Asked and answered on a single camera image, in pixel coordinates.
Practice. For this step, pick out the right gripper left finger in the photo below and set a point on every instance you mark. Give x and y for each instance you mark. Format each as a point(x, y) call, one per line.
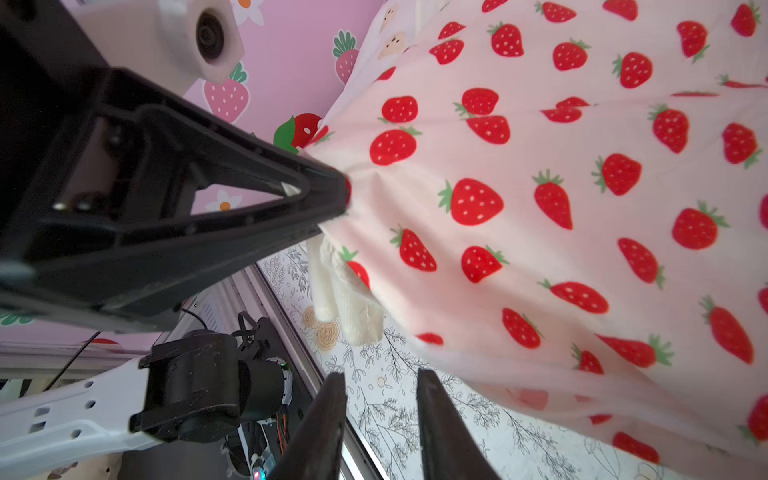
point(315, 452)

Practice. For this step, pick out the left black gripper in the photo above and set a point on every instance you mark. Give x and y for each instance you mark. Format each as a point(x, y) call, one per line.
point(119, 199)

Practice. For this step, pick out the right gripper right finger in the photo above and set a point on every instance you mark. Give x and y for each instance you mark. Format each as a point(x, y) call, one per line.
point(447, 448)

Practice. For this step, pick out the red strawberry print ruffled pillowcase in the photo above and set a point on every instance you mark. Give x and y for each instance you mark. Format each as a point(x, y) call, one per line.
point(568, 211)

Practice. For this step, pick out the cream bear print pillow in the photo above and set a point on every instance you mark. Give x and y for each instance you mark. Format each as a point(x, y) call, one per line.
point(395, 28)

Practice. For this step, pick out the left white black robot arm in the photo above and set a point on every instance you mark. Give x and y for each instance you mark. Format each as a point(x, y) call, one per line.
point(119, 199)

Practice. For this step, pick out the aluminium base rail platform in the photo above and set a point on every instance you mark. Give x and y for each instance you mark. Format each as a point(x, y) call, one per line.
point(264, 336)

